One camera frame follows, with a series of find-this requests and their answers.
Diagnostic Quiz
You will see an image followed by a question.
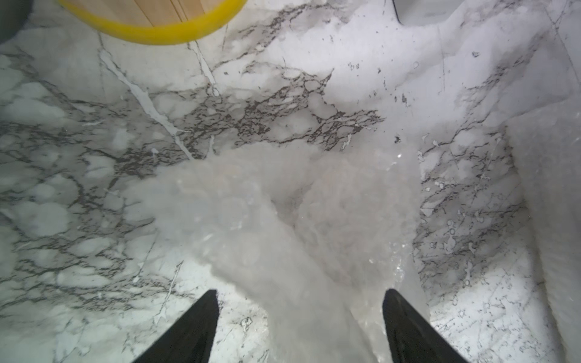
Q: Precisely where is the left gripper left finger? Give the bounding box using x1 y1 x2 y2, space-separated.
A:
135 290 219 363

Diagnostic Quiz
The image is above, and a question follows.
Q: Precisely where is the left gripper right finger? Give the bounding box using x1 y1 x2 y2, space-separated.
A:
382 289 467 363

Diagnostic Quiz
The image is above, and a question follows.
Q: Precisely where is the clear bubble wrap sheet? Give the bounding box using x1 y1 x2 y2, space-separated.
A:
130 141 428 362
507 95 580 362

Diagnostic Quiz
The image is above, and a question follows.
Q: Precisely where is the yellow bamboo steamer basket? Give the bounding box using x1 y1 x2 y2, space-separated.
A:
59 0 247 45

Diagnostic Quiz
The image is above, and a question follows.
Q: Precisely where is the grey tape dispenser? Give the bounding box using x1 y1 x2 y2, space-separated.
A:
393 0 464 27

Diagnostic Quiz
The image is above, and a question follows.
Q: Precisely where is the black mug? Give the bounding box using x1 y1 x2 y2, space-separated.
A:
0 0 33 43

